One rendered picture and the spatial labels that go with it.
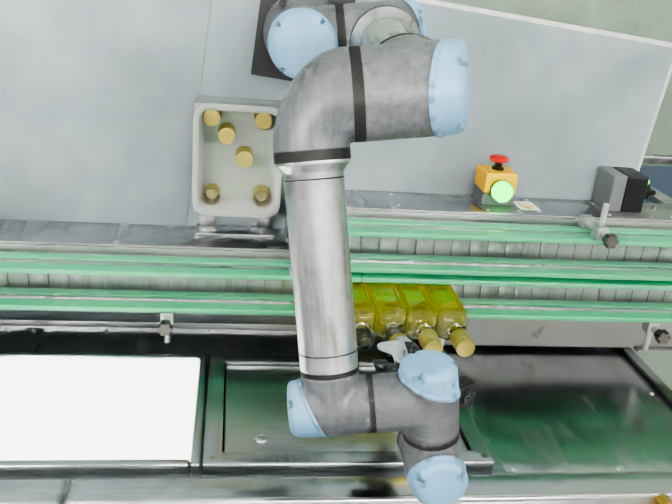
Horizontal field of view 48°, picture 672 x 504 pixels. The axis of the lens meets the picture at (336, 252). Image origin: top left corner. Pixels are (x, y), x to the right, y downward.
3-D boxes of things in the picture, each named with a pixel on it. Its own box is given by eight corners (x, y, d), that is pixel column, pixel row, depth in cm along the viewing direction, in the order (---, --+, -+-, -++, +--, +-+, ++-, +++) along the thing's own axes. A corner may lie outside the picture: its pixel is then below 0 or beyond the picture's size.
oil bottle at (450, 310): (413, 294, 159) (438, 343, 139) (417, 269, 157) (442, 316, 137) (439, 295, 160) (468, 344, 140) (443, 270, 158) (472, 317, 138)
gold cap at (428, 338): (436, 346, 137) (442, 358, 133) (416, 346, 136) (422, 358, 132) (438, 328, 135) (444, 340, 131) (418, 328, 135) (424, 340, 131)
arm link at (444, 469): (472, 456, 95) (472, 509, 99) (449, 406, 105) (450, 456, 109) (410, 464, 95) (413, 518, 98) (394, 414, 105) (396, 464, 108)
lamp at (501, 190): (488, 199, 159) (492, 204, 156) (491, 179, 157) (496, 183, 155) (508, 200, 160) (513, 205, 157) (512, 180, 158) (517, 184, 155)
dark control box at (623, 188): (589, 199, 170) (606, 211, 162) (597, 164, 167) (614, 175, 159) (624, 200, 171) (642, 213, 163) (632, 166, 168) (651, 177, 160)
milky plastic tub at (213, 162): (194, 201, 159) (191, 215, 151) (195, 94, 151) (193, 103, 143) (277, 205, 161) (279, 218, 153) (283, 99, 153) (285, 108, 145)
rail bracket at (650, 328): (619, 331, 169) (648, 362, 157) (625, 303, 167) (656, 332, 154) (635, 331, 170) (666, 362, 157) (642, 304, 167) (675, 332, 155)
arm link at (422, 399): (373, 382, 92) (378, 456, 96) (465, 375, 92) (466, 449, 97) (368, 350, 99) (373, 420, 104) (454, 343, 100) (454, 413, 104)
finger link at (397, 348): (374, 322, 128) (382, 357, 120) (408, 323, 129) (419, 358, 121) (371, 337, 129) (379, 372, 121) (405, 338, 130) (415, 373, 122)
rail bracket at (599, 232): (573, 224, 158) (601, 248, 145) (580, 191, 155) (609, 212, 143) (591, 225, 158) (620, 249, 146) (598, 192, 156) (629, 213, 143)
